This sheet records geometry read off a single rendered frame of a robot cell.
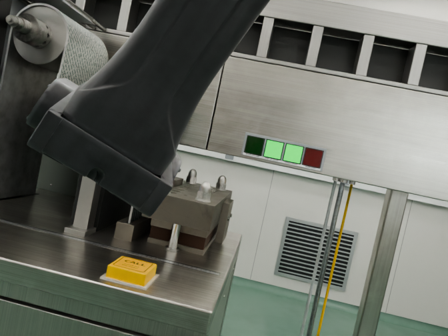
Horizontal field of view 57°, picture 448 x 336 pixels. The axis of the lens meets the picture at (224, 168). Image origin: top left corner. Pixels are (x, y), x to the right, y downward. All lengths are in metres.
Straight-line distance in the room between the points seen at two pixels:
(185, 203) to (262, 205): 2.72
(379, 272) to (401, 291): 2.41
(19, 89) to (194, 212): 0.58
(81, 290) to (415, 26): 1.13
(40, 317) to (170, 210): 0.33
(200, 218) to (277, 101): 0.51
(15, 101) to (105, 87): 1.00
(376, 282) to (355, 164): 0.44
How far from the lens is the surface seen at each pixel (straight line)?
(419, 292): 3.97
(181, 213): 0.93
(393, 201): 1.49
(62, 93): 0.31
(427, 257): 3.91
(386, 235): 1.50
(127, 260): 0.79
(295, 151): 1.26
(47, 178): 1.47
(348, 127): 1.29
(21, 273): 0.80
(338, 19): 1.35
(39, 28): 1.08
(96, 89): 0.22
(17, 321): 0.86
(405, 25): 1.38
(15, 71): 1.20
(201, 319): 0.70
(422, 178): 1.34
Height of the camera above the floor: 1.16
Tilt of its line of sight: 3 degrees down
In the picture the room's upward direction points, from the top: 12 degrees clockwise
